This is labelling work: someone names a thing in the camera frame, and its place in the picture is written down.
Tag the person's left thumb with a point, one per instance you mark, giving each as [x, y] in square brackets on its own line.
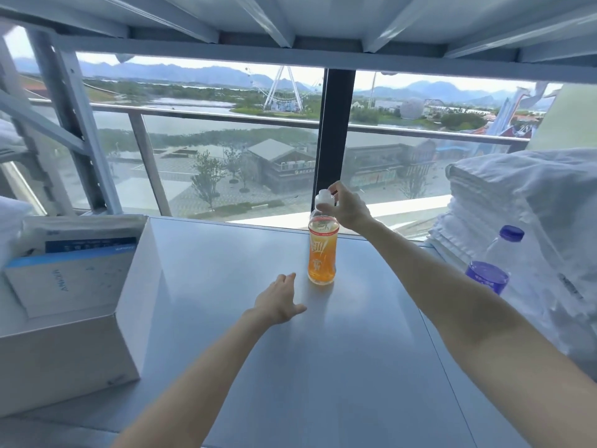
[298, 310]

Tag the clear bottle with purple cap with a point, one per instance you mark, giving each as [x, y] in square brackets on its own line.
[489, 275]

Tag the person's right fingers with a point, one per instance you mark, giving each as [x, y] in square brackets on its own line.
[336, 193]

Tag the person's right hand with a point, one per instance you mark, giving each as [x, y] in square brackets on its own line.
[350, 209]

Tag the white ferris wheel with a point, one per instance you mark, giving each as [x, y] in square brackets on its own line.
[282, 95]

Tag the white folded towel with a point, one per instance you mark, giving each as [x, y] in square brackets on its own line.
[11, 223]

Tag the white dome building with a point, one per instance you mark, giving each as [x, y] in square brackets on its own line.
[412, 109]

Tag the grey roofed building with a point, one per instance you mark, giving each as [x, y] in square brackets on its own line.
[280, 165]

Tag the grey balcony railing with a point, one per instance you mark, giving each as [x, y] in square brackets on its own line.
[149, 167]

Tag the person's right forearm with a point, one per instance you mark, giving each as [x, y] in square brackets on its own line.
[471, 331]

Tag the dark window pillar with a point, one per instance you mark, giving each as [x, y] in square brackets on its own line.
[332, 135]

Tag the white packet with dark label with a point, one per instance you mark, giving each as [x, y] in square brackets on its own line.
[88, 233]

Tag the person's left hand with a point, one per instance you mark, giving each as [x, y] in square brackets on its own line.
[275, 303]

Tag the person's left forearm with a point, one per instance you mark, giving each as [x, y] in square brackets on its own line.
[196, 382]

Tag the orange drink bottle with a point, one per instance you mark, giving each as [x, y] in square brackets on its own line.
[322, 249]

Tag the stack of white towels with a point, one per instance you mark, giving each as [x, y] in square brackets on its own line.
[536, 219]

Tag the white cardboard box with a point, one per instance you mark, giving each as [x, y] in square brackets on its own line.
[70, 354]

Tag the white packet with blue stripe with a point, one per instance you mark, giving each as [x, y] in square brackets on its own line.
[70, 284]

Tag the beige panel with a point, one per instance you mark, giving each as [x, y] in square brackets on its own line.
[566, 118]

